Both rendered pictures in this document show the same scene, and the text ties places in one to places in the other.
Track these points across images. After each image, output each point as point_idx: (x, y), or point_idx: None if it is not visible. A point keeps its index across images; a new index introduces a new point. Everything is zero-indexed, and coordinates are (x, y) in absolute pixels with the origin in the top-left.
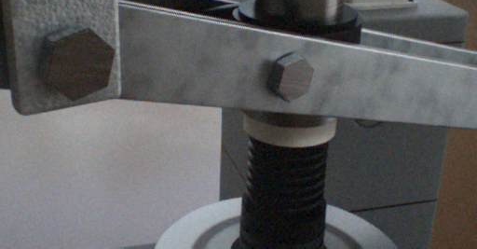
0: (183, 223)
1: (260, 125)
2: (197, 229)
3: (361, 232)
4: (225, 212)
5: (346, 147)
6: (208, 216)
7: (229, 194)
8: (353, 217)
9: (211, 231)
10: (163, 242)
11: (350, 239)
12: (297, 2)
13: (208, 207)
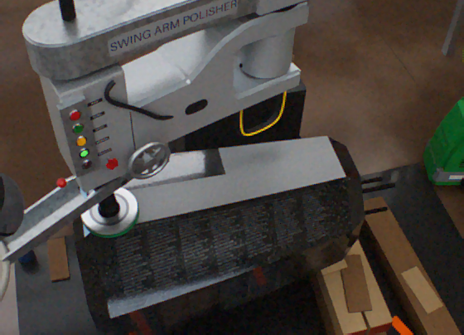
0: (129, 221)
1: None
2: (126, 219)
3: (87, 217)
4: (118, 225)
5: None
6: (123, 224)
7: None
8: (87, 223)
9: (123, 218)
10: (134, 215)
11: (90, 216)
12: None
13: (123, 227)
